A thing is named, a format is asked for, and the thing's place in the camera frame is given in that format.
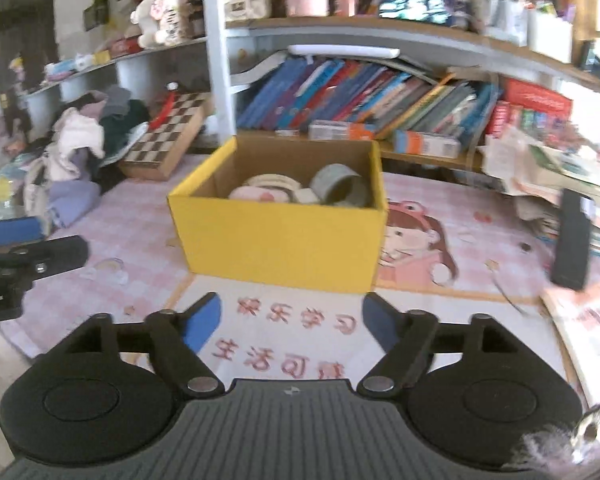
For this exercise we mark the clear pen holder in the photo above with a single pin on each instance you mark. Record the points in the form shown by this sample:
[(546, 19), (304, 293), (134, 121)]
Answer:
[(510, 15)]

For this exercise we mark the wooden chessboard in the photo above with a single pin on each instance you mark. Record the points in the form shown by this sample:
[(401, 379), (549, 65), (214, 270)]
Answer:
[(165, 135)]

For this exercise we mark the pink checked printed tablecloth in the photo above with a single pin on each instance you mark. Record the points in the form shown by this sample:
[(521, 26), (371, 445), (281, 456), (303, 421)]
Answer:
[(455, 270)]

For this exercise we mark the yellow cardboard box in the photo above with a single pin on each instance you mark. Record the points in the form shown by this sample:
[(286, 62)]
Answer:
[(280, 240)]

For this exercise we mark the pink printed booklet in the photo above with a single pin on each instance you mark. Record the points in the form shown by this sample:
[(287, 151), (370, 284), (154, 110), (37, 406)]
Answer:
[(590, 330)]

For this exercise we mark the black smartphone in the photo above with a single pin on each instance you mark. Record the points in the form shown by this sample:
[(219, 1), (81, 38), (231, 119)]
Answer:
[(570, 240)]

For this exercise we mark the white wooden bookshelf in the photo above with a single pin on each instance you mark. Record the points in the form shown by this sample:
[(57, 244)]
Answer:
[(215, 60)]

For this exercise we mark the grey furry trim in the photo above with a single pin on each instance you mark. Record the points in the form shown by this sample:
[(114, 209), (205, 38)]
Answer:
[(590, 430)]

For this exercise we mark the pink plush toy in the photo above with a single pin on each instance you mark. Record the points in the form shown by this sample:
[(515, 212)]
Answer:
[(260, 194)]

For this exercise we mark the clear tape roll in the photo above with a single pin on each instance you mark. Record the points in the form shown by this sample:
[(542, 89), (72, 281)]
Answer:
[(335, 180)]

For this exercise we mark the red tassel ornament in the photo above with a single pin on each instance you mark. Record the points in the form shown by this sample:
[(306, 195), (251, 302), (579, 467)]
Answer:
[(167, 105)]

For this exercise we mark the pile of clothes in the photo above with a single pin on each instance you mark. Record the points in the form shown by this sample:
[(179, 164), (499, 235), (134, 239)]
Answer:
[(75, 140)]

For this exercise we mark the stack of papers and books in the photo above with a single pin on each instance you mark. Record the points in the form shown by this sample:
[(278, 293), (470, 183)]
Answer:
[(530, 165)]

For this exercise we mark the red box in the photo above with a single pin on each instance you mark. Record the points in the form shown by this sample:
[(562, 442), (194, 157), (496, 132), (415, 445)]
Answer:
[(125, 47)]

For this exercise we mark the white lamp bar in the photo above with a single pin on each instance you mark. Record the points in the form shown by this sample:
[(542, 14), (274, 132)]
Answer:
[(340, 52)]

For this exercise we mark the orange white carton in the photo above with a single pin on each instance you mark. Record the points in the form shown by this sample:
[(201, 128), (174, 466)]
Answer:
[(425, 144)]

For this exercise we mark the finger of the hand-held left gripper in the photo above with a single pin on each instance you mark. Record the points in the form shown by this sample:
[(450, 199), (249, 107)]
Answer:
[(55, 255), (10, 232)]

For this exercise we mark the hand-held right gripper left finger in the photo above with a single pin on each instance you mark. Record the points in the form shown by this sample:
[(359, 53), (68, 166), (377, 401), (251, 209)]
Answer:
[(202, 322)]

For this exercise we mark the thick red book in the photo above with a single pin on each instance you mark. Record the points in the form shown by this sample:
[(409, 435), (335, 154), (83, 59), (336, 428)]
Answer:
[(535, 97)]

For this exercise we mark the row of books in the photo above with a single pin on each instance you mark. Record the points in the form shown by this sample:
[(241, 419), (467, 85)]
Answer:
[(340, 95)]

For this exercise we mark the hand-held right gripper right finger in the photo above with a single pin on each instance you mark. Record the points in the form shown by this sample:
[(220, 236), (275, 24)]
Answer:
[(380, 322)]

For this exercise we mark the white plush cat toy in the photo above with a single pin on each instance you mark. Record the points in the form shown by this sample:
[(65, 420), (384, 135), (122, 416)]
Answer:
[(162, 15)]

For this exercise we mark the white storage container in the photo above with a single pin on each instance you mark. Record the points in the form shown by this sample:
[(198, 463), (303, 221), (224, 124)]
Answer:
[(550, 35)]

